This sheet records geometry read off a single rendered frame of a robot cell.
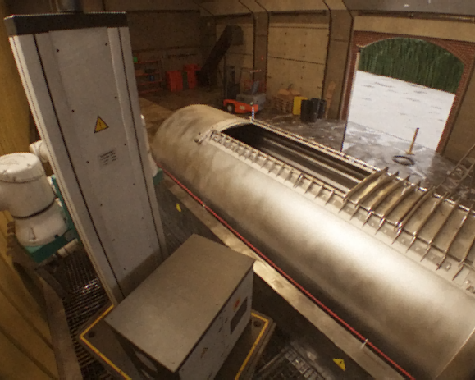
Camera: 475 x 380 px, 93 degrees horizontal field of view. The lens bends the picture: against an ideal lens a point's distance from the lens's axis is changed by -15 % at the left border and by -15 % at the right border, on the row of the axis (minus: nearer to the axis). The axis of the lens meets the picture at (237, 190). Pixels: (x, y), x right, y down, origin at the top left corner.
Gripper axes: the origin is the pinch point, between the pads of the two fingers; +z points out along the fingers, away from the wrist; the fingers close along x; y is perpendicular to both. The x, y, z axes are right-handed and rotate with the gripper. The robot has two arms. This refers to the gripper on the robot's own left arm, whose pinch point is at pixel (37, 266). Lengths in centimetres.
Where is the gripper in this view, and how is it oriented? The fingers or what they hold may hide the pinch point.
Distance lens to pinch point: 202.8
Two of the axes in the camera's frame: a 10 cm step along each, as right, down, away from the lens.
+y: 1.8, 7.5, 6.4
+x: -6.2, -4.2, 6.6
